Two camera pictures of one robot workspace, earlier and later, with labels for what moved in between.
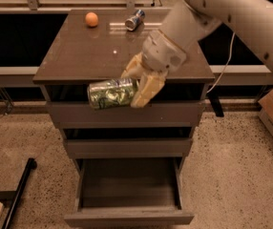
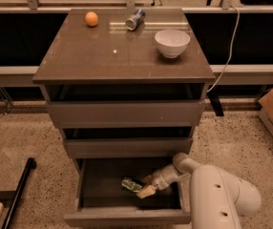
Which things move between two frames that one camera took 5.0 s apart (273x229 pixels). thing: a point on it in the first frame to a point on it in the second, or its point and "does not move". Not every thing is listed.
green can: x=112 y=93 to x=131 y=184
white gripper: x=162 y=53 to x=159 y=179
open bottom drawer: x=130 y=192 does not move
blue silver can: x=133 y=23 does not move
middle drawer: x=129 y=148 does not move
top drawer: x=158 y=114 does not move
